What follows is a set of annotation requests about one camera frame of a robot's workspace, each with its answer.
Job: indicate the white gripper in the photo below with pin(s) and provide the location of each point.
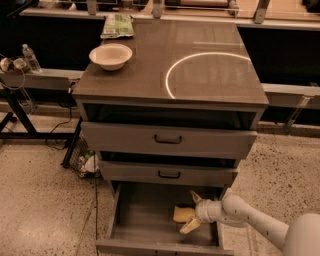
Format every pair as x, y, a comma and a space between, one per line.
202, 211

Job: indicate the yellow sponge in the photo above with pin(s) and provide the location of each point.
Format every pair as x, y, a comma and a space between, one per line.
182, 214

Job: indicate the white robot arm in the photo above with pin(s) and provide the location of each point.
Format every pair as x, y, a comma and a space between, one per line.
300, 238

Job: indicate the grey middle drawer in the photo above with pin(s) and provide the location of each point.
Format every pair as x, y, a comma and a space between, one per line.
167, 174

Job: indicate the grey open bottom drawer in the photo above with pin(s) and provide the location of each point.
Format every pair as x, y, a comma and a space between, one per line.
142, 223

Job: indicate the grey drawer cabinet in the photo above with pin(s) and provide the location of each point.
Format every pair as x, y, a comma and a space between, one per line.
181, 74

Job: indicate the grey top drawer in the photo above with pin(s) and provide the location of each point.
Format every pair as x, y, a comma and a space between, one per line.
164, 140

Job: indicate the white bowl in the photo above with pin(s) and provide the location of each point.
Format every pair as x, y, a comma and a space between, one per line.
111, 56

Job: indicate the green snack bag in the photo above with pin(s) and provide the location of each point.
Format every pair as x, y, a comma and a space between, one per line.
117, 26

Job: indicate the clear plastic water bottle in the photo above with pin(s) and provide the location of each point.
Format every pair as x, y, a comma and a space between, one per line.
31, 59

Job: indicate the crumpled items on shelf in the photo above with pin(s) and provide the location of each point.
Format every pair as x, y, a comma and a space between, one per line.
8, 65

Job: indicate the wire waste basket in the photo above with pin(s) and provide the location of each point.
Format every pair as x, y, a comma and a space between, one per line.
84, 161

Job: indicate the black table frame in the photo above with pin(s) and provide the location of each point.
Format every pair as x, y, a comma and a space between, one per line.
18, 113

